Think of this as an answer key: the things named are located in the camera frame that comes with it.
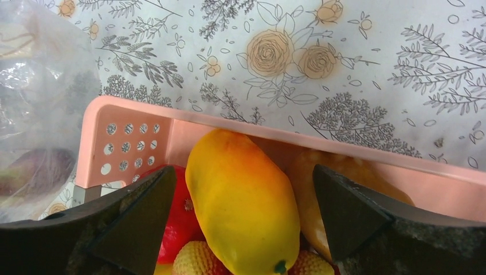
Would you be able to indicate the red lychee bunch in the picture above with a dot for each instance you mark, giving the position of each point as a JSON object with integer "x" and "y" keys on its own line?
{"x": 196, "y": 258}

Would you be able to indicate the yellow orange mango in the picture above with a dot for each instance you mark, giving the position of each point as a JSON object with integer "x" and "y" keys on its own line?
{"x": 244, "y": 204}

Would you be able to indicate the red apple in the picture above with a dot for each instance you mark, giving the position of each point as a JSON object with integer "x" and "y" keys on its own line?
{"x": 182, "y": 225}

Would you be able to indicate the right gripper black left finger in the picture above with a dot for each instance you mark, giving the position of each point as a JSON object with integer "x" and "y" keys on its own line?
{"x": 119, "y": 233}

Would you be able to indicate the clear zip top bag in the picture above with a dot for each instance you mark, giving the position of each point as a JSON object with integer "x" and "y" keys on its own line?
{"x": 48, "y": 77}

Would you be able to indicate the pink plastic basket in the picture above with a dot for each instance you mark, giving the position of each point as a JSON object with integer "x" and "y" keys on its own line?
{"x": 122, "y": 139}

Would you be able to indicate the purple eggplant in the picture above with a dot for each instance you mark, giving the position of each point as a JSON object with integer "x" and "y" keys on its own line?
{"x": 39, "y": 171}

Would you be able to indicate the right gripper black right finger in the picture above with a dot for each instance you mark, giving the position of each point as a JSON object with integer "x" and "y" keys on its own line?
{"x": 371, "y": 233}

